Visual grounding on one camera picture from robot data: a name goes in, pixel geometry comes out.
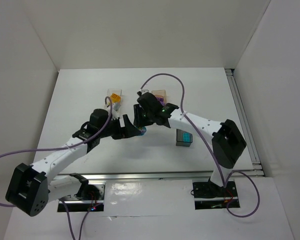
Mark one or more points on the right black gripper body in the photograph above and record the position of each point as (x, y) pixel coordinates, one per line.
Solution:
(137, 115)

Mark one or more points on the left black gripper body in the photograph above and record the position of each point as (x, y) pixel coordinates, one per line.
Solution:
(125, 126)

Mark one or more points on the teal frog oval lego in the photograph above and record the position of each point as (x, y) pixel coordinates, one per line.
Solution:
(142, 130)

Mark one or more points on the yellow rounded lego brick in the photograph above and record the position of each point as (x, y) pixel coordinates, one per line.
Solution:
(115, 98)

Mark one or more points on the teal lego brick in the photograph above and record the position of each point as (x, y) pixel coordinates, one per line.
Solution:
(187, 137)

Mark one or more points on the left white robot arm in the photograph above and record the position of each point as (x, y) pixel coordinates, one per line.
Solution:
(33, 186)

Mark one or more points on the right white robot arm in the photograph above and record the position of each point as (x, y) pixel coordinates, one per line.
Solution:
(223, 139)

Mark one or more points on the orange transparent container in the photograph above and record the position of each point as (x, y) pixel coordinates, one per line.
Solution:
(160, 94)

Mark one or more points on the clear plastic container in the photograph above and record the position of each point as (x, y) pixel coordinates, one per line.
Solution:
(116, 91)

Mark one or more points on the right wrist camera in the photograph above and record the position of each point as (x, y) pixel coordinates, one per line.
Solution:
(142, 91)

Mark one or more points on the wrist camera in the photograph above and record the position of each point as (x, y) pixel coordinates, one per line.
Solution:
(142, 91)
(116, 110)

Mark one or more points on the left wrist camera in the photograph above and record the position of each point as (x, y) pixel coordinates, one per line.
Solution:
(116, 110)

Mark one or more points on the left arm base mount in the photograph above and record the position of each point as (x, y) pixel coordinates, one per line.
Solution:
(93, 199)

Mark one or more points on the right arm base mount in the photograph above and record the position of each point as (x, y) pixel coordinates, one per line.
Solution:
(208, 196)

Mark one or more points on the aluminium rail right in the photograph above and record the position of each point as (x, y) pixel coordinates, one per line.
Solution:
(251, 147)

